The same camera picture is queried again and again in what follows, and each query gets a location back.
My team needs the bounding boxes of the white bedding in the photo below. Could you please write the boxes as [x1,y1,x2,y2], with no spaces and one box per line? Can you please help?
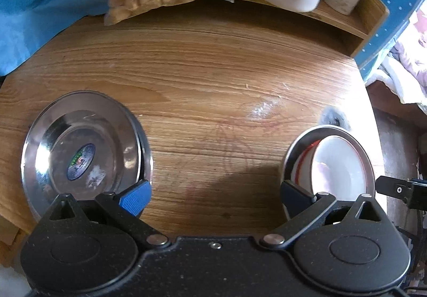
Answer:
[365,4,426,109]

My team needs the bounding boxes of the steel plate with sticker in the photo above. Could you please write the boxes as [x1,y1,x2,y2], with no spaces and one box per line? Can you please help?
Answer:
[20,90,153,220]

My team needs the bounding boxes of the steel bowl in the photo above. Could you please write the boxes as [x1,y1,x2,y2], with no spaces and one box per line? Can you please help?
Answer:
[279,125,375,201]

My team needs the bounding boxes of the wooden shelf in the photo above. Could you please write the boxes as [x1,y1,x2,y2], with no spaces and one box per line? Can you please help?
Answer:
[236,0,389,59]

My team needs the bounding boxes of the large white red-rimmed bowl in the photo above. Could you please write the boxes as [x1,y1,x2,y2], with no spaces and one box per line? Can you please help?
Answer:
[290,135,368,201]

